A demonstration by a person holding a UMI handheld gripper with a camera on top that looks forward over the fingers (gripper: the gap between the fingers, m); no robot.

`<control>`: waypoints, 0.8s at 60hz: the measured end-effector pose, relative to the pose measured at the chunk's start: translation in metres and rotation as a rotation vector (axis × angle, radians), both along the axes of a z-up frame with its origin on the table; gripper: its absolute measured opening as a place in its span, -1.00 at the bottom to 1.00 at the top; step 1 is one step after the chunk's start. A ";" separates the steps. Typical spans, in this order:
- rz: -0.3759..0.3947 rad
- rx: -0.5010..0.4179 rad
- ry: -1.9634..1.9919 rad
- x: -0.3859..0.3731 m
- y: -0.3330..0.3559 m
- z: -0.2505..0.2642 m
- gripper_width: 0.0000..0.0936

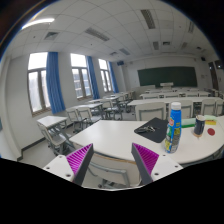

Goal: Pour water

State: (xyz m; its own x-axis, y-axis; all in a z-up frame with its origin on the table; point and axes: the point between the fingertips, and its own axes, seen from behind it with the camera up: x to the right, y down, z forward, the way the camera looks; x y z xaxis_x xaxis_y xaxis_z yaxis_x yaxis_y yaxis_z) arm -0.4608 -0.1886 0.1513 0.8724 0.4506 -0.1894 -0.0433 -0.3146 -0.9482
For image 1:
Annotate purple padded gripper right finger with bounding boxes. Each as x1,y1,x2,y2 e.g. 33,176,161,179
130,142,184,186

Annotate small white desk left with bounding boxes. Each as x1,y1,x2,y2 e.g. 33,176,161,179
37,116,68,138

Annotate white chair under table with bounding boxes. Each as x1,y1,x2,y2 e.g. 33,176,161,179
89,153,141,187

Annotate black mouse pad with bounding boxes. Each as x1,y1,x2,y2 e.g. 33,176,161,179
134,118,168,143

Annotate green cloth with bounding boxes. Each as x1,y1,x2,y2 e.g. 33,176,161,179
181,115,217,128

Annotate right blue curtain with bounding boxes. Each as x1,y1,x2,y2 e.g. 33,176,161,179
108,62,119,93

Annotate white lectern desk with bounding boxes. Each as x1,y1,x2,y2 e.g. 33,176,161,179
160,82,174,89

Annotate left blue curtain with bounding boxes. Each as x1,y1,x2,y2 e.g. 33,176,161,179
46,52,65,114

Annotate bunch of keys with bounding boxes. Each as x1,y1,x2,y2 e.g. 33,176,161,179
136,126,155,133

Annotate grey chair at left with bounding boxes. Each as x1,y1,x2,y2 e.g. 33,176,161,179
38,124,69,155

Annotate blue plastic drink bottle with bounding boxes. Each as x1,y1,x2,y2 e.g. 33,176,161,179
165,102,181,153

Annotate green chalkboard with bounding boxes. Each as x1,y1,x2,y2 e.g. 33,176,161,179
138,66,197,87

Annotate white chair behind table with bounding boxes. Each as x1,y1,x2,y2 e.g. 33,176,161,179
135,102,166,121

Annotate blue curtain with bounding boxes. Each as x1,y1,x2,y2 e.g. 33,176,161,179
87,56,100,99
108,62,119,93
46,52,65,114

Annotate yellow sponge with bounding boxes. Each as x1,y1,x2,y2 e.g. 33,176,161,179
205,120,216,125

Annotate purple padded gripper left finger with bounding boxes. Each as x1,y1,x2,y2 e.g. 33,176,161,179
43,143,95,187

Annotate dark blue paper cup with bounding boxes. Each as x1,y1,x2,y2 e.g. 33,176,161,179
194,115,205,137

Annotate middle blue curtain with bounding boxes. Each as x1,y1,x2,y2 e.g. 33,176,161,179
87,56,100,99

